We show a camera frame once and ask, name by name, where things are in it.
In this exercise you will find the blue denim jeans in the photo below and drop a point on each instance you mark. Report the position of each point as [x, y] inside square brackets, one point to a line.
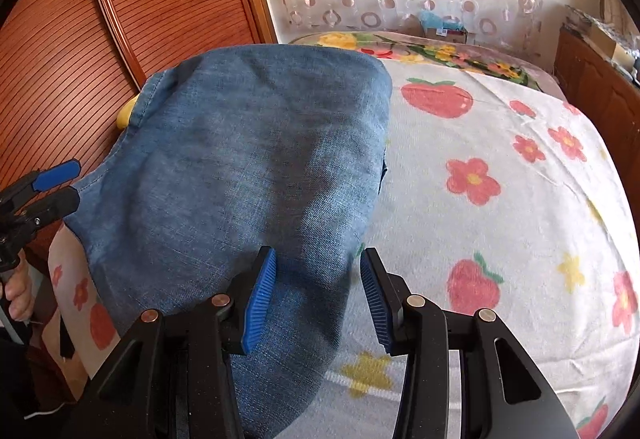
[230, 151]

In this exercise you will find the wooden side cabinet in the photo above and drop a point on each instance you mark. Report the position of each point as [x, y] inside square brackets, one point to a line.
[595, 87]

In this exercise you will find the person's left hand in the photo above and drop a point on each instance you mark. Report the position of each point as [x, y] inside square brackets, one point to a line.
[19, 292]

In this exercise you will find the cardboard box on cabinet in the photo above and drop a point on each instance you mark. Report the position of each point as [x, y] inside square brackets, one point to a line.
[611, 47]

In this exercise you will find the yellow Pikachu plush toy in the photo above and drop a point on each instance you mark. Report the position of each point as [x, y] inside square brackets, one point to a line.
[123, 116]

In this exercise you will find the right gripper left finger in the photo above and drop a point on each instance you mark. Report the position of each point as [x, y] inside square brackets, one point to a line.
[250, 293]

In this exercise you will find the floral blanket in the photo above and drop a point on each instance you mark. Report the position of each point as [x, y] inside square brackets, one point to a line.
[413, 50]

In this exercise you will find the cardboard box with blue bag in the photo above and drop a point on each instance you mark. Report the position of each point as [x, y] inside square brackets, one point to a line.
[444, 29]

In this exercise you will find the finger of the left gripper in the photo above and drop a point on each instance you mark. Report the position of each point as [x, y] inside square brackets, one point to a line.
[23, 190]
[49, 209]

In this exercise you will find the wooden louvered wardrobe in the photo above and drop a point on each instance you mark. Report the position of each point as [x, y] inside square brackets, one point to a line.
[69, 66]

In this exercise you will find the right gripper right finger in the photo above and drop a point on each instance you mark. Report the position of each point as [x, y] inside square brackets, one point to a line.
[396, 324]

